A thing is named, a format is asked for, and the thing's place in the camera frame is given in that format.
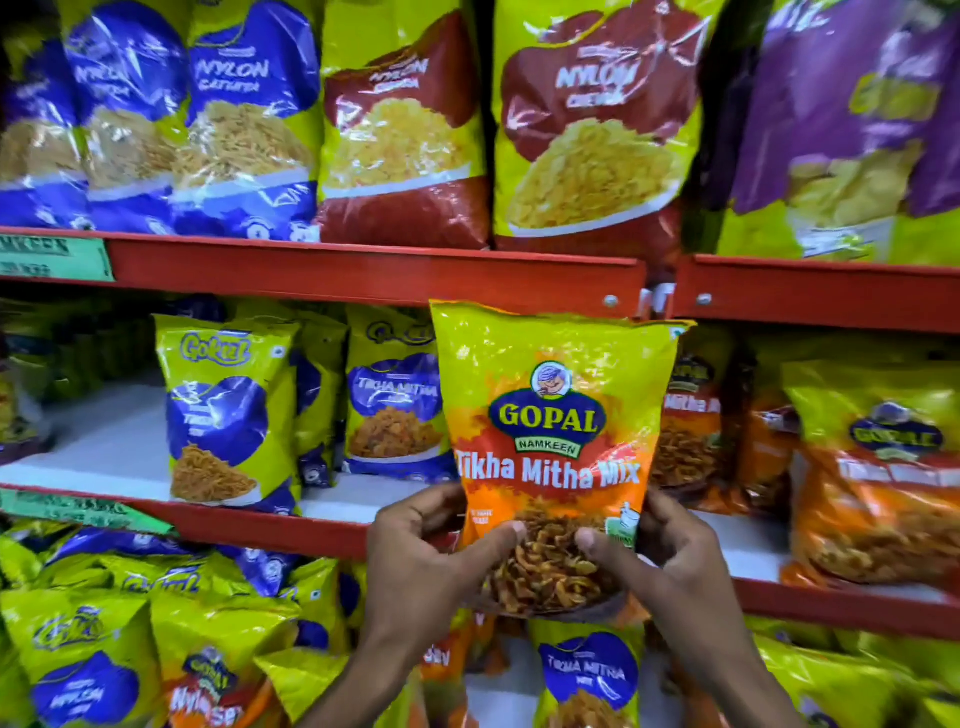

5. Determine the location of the person's left forearm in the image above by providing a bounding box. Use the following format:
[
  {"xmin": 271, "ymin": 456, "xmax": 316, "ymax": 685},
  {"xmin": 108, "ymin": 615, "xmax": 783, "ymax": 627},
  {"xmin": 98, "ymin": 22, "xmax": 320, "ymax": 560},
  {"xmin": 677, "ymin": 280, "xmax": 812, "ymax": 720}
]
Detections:
[{"xmin": 296, "ymin": 633, "xmax": 453, "ymax": 728}]

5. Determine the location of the small yellow blue snack packet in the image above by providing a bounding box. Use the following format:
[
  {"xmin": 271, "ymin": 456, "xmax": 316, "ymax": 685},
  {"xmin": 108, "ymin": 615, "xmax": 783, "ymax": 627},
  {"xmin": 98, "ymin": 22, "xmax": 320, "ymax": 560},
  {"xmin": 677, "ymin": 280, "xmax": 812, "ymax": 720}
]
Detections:
[
  {"xmin": 528, "ymin": 618, "xmax": 648, "ymax": 728},
  {"xmin": 288, "ymin": 311, "xmax": 351, "ymax": 490},
  {"xmin": 153, "ymin": 313, "xmax": 303, "ymax": 517},
  {"xmin": 342, "ymin": 303, "xmax": 460, "ymax": 485}
]

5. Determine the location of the large red snack packet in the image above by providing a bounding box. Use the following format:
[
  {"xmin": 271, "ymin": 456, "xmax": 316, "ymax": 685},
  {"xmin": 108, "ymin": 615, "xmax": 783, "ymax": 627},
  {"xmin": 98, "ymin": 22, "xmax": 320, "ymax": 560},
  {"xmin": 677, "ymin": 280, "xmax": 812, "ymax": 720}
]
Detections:
[
  {"xmin": 492, "ymin": 0, "xmax": 725, "ymax": 260},
  {"xmin": 315, "ymin": 0, "xmax": 493, "ymax": 251}
]

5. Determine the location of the yellow packet with orange print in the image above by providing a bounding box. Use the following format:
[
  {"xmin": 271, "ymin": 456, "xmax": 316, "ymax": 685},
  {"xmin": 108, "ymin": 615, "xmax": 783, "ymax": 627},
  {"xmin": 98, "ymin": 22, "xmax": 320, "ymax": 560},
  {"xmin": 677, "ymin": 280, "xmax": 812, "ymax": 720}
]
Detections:
[{"xmin": 150, "ymin": 592, "xmax": 303, "ymax": 728}]

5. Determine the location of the large purple snack packet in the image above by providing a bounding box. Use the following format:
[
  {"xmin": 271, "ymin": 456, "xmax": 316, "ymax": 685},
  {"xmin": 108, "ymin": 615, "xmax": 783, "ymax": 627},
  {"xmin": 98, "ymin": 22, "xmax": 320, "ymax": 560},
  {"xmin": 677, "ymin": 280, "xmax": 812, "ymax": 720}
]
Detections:
[{"xmin": 712, "ymin": 0, "xmax": 960, "ymax": 267}]

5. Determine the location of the person's left hand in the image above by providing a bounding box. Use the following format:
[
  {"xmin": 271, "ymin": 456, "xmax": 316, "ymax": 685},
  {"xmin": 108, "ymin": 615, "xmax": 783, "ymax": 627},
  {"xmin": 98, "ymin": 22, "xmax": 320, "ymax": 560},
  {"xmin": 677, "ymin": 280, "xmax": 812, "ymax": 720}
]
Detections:
[{"xmin": 365, "ymin": 483, "xmax": 528, "ymax": 663}]

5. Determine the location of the green shelf label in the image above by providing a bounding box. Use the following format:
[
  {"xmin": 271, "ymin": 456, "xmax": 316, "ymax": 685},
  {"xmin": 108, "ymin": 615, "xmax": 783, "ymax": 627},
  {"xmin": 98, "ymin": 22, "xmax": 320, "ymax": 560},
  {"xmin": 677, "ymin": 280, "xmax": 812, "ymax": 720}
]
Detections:
[
  {"xmin": 0, "ymin": 488, "xmax": 178, "ymax": 538},
  {"xmin": 0, "ymin": 233, "xmax": 116, "ymax": 284}
]

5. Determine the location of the person's right forearm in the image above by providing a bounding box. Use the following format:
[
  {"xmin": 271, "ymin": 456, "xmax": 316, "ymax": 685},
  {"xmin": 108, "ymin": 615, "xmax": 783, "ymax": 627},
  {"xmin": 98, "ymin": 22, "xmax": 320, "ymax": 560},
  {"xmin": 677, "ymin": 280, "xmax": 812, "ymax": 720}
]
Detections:
[{"xmin": 675, "ymin": 646, "xmax": 810, "ymax": 728}]

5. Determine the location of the pile of yellow blue packets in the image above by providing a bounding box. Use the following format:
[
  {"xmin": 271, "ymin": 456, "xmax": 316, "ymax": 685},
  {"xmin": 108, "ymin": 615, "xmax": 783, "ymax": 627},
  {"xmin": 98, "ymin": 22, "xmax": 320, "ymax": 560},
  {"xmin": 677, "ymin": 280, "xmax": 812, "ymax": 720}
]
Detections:
[{"xmin": 0, "ymin": 517, "xmax": 430, "ymax": 728}]

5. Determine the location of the plain yellow snack packet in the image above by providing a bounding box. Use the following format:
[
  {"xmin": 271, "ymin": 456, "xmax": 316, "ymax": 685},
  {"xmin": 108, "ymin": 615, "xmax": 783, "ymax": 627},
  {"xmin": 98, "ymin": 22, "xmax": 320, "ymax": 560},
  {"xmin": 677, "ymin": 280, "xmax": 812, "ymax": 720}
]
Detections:
[
  {"xmin": 752, "ymin": 633, "xmax": 942, "ymax": 728},
  {"xmin": 834, "ymin": 628, "xmax": 960, "ymax": 702}
]

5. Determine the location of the red metal shelf beam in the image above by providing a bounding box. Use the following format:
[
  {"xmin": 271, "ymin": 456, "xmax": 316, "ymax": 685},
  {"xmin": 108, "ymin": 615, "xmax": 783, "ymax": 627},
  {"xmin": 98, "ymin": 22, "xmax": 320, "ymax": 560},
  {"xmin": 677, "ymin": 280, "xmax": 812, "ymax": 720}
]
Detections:
[
  {"xmin": 0, "ymin": 226, "xmax": 648, "ymax": 320},
  {"xmin": 669, "ymin": 254, "xmax": 960, "ymax": 336},
  {"xmin": 0, "ymin": 483, "xmax": 960, "ymax": 643}
]

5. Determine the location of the person's right hand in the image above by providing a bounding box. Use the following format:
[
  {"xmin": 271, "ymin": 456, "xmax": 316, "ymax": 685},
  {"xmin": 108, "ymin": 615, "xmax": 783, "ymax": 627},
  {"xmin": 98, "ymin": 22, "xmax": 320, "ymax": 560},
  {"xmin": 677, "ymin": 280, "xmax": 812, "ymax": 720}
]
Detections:
[{"xmin": 573, "ymin": 487, "xmax": 753, "ymax": 688}]

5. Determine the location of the large blue snack packet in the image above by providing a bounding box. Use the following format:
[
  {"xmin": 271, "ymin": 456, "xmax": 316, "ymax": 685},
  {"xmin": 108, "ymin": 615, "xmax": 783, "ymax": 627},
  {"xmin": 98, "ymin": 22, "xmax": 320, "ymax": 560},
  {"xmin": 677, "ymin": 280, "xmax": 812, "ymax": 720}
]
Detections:
[
  {"xmin": 172, "ymin": 0, "xmax": 325, "ymax": 243},
  {"xmin": 58, "ymin": 0, "xmax": 192, "ymax": 235},
  {"xmin": 0, "ymin": 30, "xmax": 90, "ymax": 230}
]

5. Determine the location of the white shelf board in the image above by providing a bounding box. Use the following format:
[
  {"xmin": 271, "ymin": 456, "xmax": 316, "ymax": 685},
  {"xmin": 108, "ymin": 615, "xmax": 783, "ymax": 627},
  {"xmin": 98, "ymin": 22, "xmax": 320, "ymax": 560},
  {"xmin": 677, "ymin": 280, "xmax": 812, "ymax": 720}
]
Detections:
[{"xmin": 0, "ymin": 381, "xmax": 955, "ymax": 606}]

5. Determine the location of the orange yellow snack packet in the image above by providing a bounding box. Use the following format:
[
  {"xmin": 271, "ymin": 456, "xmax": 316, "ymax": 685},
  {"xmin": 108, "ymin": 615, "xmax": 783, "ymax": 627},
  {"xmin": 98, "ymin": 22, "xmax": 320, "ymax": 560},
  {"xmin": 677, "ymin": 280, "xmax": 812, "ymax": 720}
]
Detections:
[
  {"xmin": 430, "ymin": 300, "xmax": 696, "ymax": 625},
  {"xmin": 735, "ymin": 352, "xmax": 802, "ymax": 519},
  {"xmin": 780, "ymin": 361, "xmax": 960, "ymax": 594},
  {"xmin": 649, "ymin": 324, "xmax": 740, "ymax": 513},
  {"xmin": 418, "ymin": 607, "xmax": 513, "ymax": 728}
]

